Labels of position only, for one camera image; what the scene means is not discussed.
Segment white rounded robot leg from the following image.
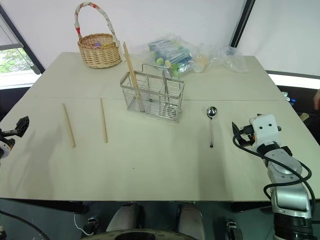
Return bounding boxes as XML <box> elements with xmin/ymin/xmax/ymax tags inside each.
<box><xmin>105</xmin><ymin>203</ymin><xmax>146</xmax><ymax>233</ymax></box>
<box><xmin>179</xmin><ymin>202</ymin><xmax>206</xmax><ymax>240</ymax></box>

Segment white thin cable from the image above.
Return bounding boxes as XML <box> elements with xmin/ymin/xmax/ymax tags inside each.
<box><xmin>73</xmin><ymin>212</ymin><xmax>95</xmax><ymax>237</ymax></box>

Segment black slanted frame pole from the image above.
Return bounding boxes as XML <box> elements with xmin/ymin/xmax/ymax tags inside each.
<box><xmin>229</xmin><ymin>0</ymin><xmax>256</xmax><ymax>49</ymax></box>

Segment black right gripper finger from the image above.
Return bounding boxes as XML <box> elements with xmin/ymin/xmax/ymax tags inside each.
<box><xmin>231</xmin><ymin>121</ymin><xmax>243</xmax><ymax>138</ymax></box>
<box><xmin>234</xmin><ymin>135</ymin><xmax>248</xmax><ymax>147</ymax></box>

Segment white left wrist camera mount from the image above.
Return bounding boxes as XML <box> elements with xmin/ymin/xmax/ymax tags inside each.
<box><xmin>0</xmin><ymin>139</ymin><xmax>13</xmax><ymax>159</ymax></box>

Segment clear empty plastic bag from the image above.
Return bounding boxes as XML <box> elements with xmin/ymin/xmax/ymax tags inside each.
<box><xmin>206</xmin><ymin>44</ymin><xmax>251</xmax><ymax>74</ymax></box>

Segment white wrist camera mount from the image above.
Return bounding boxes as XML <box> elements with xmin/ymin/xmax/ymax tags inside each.
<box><xmin>249</xmin><ymin>114</ymin><xmax>279</xmax><ymax>151</ymax></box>
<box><xmin>0</xmin><ymin>139</ymin><xmax>13</xmax><ymax>159</ymax></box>

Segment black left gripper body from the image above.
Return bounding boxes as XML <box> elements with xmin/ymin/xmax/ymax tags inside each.
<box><xmin>0</xmin><ymin>127</ymin><xmax>19</xmax><ymax>148</ymax></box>

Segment wicker basket with wrapped handle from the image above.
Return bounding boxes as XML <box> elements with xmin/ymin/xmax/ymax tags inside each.
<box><xmin>73</xmin><ymin>2</ymin><xmax>123</xmax><ymax>69</ymax></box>

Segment plastic bag of colourful items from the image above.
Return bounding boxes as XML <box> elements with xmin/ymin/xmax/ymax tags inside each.
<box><xmin>131</xmin><ymin>31</ymin><xmax>199</xmax><ymax>79</ymax></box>

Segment metal wire cutlery rack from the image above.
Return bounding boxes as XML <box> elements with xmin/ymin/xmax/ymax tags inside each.
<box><xmin>119</xmin><ymin>63</ymin><xmax>186</xmax><ymax>124</ymax></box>

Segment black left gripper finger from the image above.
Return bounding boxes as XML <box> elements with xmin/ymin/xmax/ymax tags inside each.
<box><xmin>14</xmin><ymin>116</ymin><xmax>31</xmax><ymax>138</ymax></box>

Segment window with dark frame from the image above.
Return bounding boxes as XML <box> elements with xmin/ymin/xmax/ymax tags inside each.
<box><xmin>0</xmin><ymin>4</ymin><xmax>46</xmax><ymax>89</ymax></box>

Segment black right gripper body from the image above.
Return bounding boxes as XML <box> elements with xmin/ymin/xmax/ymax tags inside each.
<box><xmin>239</xmin><ymin>123</ymin><xmax>256</xmax><ymax>147</ymax></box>

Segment metal spoon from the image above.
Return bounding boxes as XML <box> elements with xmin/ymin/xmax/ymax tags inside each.
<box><xmin>206</xmin><ymin>106</ymin><xmax>219</xmax><ymax>149</ymax></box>

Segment paper cup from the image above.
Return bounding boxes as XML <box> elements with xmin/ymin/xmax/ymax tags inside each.
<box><xmin>193</xmin><ymin>55</ymin><xmax>210</xmax><ymax>74</ymax></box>

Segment small bottles with blue caps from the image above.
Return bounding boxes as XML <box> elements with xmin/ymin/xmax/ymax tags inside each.
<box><xmin>282</xmin><ymin>91</ymin><xmax>298</xmax><ymax>104</ymax></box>

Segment bystander hand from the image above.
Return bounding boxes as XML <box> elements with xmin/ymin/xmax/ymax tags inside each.
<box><xmin>313</xmin><ymin>89</ymin><xmax>320</xmax><ymax>111</ymax></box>

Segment wooden chopstick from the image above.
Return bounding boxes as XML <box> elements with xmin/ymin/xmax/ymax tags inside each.
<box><xmin>122</xmin><ymin>41</ymin><xmax>143</xmax><ymax>112</ymax></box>
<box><xmin>99</xmin><ymin>97</ymin><xmax>109</xmax><ymax>144</ymax></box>
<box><xmin>62</xmin><ymin>103</ymin><xmax>77</xmax><ymax>148</ymax></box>
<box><xmin>124</xmin><ymin>41</ymin><xmax>146</xmax><ymax>112</ymax></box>

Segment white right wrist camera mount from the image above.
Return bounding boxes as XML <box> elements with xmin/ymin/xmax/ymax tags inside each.
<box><xmin>249</xmin><ymin>114</ymin><xmax>279</xmax><ymax>151</ymax></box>

